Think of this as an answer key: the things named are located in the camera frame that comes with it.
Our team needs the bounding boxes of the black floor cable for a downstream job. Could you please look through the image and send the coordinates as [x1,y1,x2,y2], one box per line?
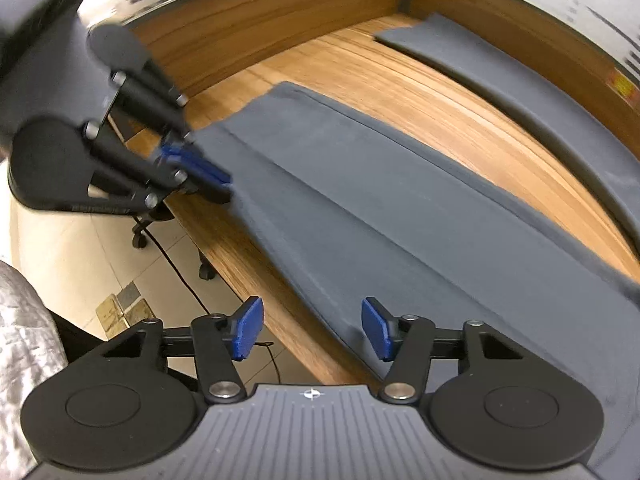
[142,227,281,386]

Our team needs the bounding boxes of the person's black trousers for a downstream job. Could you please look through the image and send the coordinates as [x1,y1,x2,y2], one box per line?
[47,310,108,361]

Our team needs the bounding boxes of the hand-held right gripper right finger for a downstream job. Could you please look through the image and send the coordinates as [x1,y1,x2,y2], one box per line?
[361,297,526,405]

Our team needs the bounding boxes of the grey pants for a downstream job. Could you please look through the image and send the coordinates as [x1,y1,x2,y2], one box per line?
[192,12,640,466]

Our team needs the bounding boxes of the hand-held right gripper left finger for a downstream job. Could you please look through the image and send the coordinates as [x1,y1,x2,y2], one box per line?
[102,296,265,405]

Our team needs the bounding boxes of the person's silvery quilted jacket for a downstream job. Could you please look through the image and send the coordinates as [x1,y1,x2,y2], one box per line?
[0,260,69,480]

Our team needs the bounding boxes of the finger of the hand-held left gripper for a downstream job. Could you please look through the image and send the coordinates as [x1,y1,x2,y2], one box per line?
[82,120,233,208]
[112,57,231,181]

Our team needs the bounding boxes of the black office chair base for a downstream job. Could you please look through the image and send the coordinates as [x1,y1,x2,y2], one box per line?
[131,210,217,282]

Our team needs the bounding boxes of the red square sticker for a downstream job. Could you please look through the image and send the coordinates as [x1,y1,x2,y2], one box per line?
[606,71,635,97]

